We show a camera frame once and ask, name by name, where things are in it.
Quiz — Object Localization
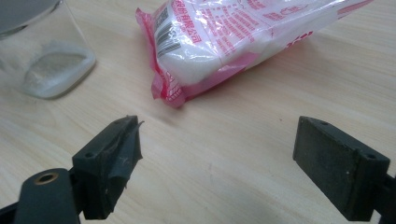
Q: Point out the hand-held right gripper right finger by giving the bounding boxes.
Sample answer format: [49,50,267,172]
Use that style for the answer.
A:
[292,115,391,222]

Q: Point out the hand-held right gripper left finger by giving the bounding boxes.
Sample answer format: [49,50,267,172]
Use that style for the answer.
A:
[71,115,145,220]

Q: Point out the clear jar with hinged lid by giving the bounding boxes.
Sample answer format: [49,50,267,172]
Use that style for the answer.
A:
[0,0,97,101]

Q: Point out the pink white plastic bag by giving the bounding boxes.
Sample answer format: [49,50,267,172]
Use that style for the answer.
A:
[134,0,375,109]

